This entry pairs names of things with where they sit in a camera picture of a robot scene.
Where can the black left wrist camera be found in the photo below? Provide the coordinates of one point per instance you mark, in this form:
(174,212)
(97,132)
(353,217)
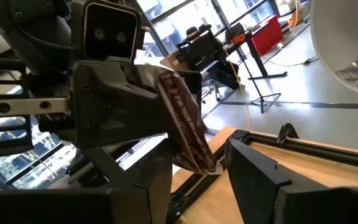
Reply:
(110,31)

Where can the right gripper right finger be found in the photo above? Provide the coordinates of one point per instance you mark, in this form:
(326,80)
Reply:
(259,186)

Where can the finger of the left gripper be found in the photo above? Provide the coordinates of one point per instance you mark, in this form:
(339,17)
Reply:
(194,90)
(113,105)

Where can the black table clamp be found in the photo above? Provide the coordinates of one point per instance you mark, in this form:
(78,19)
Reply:
(280,135)

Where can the black tripod stand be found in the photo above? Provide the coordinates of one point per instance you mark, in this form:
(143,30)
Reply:
(262,104)

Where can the red cabinet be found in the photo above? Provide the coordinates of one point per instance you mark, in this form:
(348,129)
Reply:
(267,35)

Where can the black plastic crate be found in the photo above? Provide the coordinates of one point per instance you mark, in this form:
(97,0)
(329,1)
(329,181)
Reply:
(200,53)

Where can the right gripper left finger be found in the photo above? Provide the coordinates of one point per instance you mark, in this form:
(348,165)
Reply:
(148,193)

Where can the brown Hershey's chocolate bar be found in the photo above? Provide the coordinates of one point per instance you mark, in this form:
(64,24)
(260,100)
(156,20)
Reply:
(191,137)

